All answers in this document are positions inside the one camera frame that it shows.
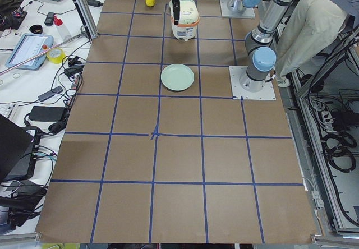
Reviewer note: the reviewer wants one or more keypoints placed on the white rice cooker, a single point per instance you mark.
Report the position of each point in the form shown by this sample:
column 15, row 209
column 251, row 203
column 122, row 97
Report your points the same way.
column 188, row 20

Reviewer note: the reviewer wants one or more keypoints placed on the black power adapter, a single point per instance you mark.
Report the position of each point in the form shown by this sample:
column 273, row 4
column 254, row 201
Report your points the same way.
column 46, row 114

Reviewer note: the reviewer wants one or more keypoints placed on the left green plate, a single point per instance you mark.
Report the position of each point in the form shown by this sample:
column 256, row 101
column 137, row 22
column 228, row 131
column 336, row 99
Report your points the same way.
column 177, row 77

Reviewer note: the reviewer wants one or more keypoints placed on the person in beige trousers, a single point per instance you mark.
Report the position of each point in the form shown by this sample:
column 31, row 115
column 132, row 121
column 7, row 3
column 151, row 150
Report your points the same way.
column 313, row 26

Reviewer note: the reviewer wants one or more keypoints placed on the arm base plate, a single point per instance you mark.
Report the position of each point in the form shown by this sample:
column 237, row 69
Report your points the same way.
column 249, row 13
column 244, row 88

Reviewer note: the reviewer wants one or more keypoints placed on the black laptop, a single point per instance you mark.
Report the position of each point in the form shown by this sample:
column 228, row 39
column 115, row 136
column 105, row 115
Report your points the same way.
column 18, row 148

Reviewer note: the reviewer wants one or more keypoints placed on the black phone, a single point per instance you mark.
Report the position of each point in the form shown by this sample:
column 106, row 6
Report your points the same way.
column 49, row 20

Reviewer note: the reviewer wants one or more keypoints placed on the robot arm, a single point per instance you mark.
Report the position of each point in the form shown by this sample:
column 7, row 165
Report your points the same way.
column 261, row 57
column 241, row 5

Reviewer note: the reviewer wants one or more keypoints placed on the red capped spray bottle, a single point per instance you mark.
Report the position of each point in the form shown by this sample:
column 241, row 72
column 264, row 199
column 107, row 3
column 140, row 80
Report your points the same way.
column 62, row 29

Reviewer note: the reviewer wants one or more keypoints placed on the yellow lemon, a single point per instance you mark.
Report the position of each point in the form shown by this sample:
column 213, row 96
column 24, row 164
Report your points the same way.
column 150, row 3

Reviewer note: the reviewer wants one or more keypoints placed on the blue tablet near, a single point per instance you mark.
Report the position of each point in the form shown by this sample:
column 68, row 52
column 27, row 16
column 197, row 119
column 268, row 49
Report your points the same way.
column 28, row 46

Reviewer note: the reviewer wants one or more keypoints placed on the aluminium frame post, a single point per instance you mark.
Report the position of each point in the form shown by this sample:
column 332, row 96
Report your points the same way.
column 86, row 18

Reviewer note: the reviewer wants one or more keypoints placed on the yellow tape roll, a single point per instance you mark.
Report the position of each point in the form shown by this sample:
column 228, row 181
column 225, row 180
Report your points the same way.
column 56, row 55

